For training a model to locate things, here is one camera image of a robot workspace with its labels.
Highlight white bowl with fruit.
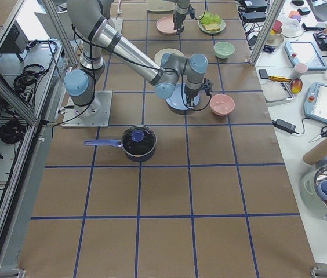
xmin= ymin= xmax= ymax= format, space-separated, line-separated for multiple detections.
xmin=266 ymin=20 xmax=283 ymax=46

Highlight black power adapter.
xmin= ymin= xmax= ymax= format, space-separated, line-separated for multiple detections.
xmin=272 ymin=119 xmax=296 ymax=134

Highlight scissors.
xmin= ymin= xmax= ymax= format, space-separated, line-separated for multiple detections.
xmin=309 ymin=126 xmax=327 ymax=143

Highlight blue plate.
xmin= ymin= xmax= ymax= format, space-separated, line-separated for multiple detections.
xmin=166 ymin=83 xmax=201 ymax=111

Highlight cardboard tube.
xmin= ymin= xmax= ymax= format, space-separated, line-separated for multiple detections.
xmin=302 ymin=138 xmax=327 ymax=165

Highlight kitchen scale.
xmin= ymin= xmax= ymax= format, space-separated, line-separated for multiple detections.
xmin=261 ymin=82 xmax=295 ymax=106

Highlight near teach pendant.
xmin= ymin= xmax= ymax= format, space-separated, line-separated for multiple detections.
xmin=304 ymin=82 xmax=327 ymax=124

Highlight mango toy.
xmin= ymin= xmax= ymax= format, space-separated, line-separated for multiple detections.
xmin=290 ymin=78 xmax=303 ymax=94

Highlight pink bowl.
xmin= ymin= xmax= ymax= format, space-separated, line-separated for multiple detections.
xmin=210 ymin=94 xmax=235 ymax=116

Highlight bread slice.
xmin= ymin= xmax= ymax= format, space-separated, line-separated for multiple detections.
xmin=202 ymin=23 xmax=220 ymax=32

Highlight green lettuce leaf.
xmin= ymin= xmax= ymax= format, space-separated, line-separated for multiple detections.
xmin=200 ymin=11 xmax=221 ymax=25

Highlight blue saucepan with glass lid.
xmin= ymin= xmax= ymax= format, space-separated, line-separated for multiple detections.
xmin=84 ymin=125 xmax=157 ymax=162

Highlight black smartphone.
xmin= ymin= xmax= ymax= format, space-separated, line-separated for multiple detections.
xmin=258 ymin=69 xmax=269 ymax=79

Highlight white paper cup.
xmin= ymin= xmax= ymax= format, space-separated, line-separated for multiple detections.
xmin=290 ymin=63 xmax=308 ymax=79

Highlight cream plate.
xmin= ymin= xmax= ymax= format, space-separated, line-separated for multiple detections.
xmin=154 ymin=48 xmax=184 ymax=65

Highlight aluminium frame post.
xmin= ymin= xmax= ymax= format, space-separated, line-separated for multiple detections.
xmin=249 ymin=0 xmax=285 ymax=66

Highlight green bowl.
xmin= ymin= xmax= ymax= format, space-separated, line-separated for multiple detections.
xmin=213 ymin=42 xmax=235 ymax=59

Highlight far teach pendant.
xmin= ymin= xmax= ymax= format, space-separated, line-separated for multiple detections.
xmin=284 ymin=41 xmax=327 ymax=71

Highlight green plate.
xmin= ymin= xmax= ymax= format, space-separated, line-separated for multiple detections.
xmin=198 ymin=16 xmax=226 ymax=34

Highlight teach pendant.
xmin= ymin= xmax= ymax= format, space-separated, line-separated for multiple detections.
xmin=304 ymin=82 xmax=327 ymax=124
xmin=284 ymin=41 xmax=327 ymax=71

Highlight pink plate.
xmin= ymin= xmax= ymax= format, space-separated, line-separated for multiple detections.
xmin=156 ymin=16 xmax=176 ymax=35

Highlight yellow handled screwdriver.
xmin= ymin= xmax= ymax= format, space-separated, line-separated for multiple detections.
xmin=268 ymin=76 xmax=292 ymax=83

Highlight grey control box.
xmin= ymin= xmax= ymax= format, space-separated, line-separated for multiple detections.
xmin=0 ymin=21 xmax=29 ymax=61

